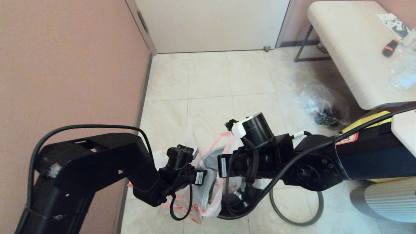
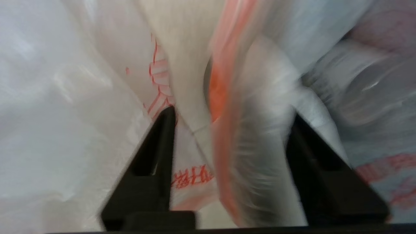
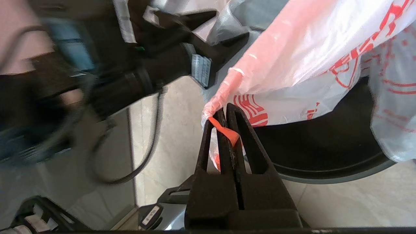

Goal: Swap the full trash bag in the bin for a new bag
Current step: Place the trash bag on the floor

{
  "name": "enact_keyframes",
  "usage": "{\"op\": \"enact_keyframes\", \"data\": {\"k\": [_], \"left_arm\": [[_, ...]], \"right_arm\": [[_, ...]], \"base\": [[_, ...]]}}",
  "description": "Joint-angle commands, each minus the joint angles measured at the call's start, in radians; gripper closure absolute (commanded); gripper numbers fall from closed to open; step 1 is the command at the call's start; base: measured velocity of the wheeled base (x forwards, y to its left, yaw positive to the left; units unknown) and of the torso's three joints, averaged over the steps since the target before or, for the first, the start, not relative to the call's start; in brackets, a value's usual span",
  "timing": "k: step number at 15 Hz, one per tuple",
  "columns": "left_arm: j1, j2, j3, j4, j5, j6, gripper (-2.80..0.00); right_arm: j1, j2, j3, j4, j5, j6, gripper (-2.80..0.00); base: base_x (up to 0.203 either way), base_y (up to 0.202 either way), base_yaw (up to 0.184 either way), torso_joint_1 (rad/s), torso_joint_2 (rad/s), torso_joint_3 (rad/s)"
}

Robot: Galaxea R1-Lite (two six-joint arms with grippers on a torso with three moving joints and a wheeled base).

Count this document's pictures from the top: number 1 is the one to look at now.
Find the white plastic bag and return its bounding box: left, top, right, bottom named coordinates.
left=190, top=131, right=272, bottom=218

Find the white red-print bag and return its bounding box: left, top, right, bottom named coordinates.
left=128, top=130, right=203, bottom=225

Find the black ring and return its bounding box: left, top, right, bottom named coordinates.
left=269, top=187, right=324, bottom=226

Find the black round trash bin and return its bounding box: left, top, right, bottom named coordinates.
left=217, top=182, right=270, bottom=219

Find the clear bag with dark contents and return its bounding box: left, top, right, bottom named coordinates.
left=296, top=80, right=351, bottom=128

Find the yellow fabric tote bag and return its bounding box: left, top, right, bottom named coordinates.
left=340, top=110, right=416, bottom=183

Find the white door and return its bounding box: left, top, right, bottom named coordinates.
left=134, top=0, right=290, bottom=54

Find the beige door jamb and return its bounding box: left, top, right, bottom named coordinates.
left=126, top=0, right=158, bottom=56
left=275, top=0, right=297, bottom=48

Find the pale gray ribbed cylinder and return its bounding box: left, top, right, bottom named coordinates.
left=350, top=177, right=416, bottom=223

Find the beige wood-grain table top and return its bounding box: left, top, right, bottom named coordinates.
left=307, top=1, right=416, bottom=110

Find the clear water bottle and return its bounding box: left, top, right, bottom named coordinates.
left=388, top=29, right=416, bottom=90

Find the black and white leaflet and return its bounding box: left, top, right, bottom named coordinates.
left=376, top=13, right=410, bottom=39

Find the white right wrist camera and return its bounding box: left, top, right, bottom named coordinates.
left=231, top=116, right=254, bottom=138

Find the thick black cable loop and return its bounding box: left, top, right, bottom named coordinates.
left=169, top=177, right=193, bottom=221

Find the thin black cable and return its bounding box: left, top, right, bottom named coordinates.
left=221, top=107, right=416, bottom=220
left=28, top=124, right=155, bottom=208

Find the black metal table frame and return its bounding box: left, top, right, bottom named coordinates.
left=294, top=25, right=416, bottom=115

